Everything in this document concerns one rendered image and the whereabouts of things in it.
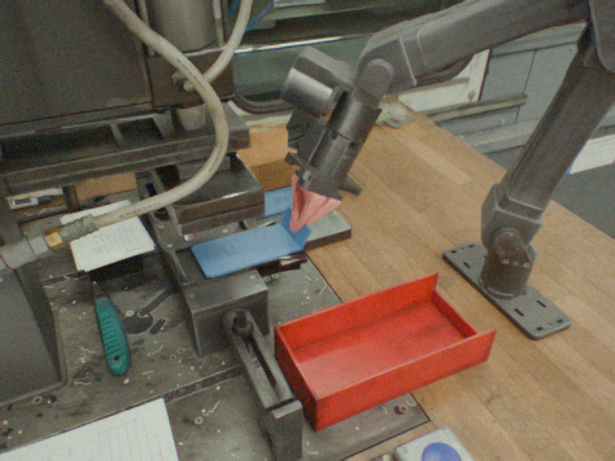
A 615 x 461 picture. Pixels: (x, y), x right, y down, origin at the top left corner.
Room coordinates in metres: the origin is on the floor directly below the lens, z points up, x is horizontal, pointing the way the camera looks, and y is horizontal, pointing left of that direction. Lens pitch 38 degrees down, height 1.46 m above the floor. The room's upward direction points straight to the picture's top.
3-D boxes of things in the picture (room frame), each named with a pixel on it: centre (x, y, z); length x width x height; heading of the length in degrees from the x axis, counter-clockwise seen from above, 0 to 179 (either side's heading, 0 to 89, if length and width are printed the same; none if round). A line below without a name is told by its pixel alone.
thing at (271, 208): (0.81, 0.01, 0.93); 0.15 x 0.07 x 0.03; 114
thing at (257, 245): (0.58, 0.07, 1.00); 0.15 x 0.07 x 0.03; 116
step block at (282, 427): (0.35, 0.02, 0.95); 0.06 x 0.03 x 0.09; 25
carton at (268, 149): (0.92, 0.07, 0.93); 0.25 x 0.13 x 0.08; 115
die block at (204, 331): (0.57, 0.13, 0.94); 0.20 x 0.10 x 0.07; 25
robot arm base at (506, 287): (0.60, -0.30, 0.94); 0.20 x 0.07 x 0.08; 25
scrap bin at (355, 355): (0.46, -0.11, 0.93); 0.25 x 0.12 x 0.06; 115
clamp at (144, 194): (0.72, 0.23, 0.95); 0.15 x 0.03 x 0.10; 25
